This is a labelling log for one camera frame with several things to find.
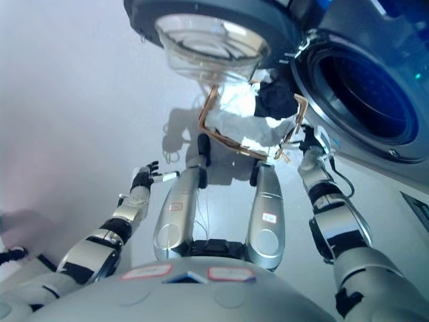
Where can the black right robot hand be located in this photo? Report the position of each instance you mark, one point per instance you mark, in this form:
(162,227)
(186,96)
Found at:
(310,137)

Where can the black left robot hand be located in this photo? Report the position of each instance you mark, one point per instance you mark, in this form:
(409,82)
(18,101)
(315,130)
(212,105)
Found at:
(144,177)

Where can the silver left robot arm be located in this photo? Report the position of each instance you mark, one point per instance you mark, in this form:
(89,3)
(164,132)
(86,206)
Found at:
(100,241)

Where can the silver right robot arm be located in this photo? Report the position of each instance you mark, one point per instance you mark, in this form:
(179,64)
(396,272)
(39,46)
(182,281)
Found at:
(345,234)

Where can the dark grey washing machine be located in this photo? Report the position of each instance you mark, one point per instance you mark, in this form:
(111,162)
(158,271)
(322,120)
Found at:
(368,40)

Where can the round glass washing machine door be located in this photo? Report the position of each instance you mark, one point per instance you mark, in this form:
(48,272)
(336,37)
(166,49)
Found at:
(207,37)

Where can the silver left robot leg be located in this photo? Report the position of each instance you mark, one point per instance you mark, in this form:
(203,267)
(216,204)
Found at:
(177,208)

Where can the silver robot leg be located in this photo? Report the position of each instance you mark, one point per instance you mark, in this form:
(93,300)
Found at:
(177,208)
(264,214)

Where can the black cloth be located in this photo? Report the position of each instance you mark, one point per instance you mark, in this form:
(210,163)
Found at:
(273,99)

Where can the black right robot foot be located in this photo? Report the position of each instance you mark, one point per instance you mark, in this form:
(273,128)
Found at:
(257,174)

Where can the black robot foot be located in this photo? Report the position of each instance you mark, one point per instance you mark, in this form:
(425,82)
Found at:
(203,147)
(257,174)

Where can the black left robot foot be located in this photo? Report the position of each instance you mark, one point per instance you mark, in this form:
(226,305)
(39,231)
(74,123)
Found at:
(203,147)

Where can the white cloth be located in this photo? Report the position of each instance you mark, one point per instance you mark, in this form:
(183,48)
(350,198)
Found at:
(244,125)

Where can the silver right robot leg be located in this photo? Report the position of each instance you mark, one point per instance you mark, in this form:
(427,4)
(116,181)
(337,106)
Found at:
(264,214)

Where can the grey robot torso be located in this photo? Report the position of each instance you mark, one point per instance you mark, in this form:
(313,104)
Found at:
(187,295)

